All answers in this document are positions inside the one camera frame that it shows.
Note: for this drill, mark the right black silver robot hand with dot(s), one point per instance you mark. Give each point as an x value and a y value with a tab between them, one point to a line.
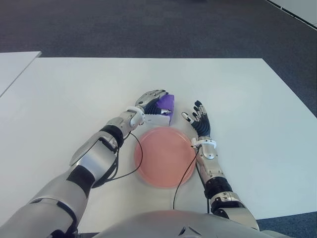
203	125

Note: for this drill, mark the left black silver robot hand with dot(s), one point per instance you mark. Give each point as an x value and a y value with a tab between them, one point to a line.
148	98

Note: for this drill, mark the purple white tissue pack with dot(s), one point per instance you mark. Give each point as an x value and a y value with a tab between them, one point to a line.
168	102

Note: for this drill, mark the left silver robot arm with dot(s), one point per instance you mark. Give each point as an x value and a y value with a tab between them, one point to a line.
86	153

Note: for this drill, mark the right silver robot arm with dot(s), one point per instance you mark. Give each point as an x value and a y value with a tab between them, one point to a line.
210	153

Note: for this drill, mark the pink round plate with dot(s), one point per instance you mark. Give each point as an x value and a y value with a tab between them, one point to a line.
163	161

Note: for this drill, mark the silver robot torso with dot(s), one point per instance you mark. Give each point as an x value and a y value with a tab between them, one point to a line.
158	225

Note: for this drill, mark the white side table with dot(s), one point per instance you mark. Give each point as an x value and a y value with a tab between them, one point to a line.
12	67

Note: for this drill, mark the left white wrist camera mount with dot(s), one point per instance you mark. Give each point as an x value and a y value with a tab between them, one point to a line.
136	109

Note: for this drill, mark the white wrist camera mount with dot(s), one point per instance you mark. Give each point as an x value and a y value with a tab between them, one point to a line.
209	142
136	109

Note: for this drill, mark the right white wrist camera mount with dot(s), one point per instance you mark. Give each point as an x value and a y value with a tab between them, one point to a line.
209	142

